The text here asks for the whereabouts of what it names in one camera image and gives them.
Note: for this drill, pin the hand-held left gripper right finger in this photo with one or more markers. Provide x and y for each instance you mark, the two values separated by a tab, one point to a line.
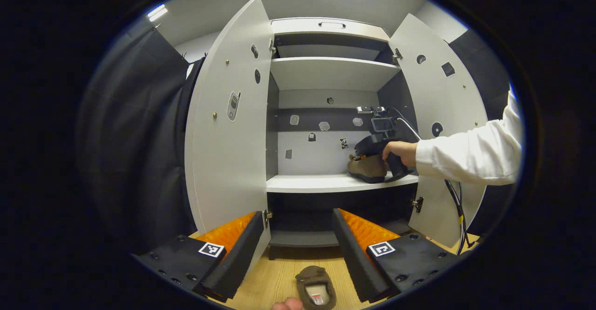
351	259

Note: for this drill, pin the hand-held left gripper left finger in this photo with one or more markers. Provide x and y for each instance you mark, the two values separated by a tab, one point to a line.
242	254

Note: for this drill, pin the brown fuzzy shoe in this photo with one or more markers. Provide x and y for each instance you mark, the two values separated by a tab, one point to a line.
307	277
368	168

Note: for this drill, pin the white shoe cabinet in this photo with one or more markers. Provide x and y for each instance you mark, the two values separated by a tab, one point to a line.
326	183

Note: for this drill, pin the white shoe cabinet door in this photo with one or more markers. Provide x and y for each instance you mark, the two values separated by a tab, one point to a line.
223	161
447	96

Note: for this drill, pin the ceiling light panel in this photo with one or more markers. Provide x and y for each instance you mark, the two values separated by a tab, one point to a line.
157	13

